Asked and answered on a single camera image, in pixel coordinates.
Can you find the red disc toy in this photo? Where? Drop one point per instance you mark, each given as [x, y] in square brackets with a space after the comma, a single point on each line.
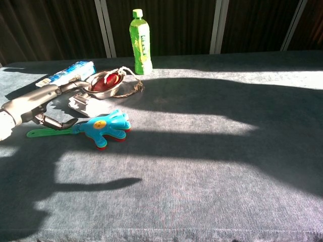
[103, 84]

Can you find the metal bowl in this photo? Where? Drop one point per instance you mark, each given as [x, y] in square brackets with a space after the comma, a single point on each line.
[102, 95]

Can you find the blue hand clapper toy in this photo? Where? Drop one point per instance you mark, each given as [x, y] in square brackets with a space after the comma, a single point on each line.
[108, 126]

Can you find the blue white tissue pack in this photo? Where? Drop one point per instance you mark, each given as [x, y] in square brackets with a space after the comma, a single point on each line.
[75, 69]

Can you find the green drink bottle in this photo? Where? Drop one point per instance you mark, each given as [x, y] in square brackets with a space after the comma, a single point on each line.
[140, 45]

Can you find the white partition frame post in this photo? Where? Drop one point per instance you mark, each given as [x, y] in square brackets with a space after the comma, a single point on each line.
[219, 25]
[294, 25]
[106, 30]

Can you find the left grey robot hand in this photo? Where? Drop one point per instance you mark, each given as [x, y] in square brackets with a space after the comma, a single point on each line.
[27, 106]

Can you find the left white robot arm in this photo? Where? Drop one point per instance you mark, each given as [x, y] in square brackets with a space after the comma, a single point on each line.
[5, 126]

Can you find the grey felt table cloth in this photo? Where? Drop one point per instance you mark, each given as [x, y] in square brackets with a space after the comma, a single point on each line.
[202, 176]

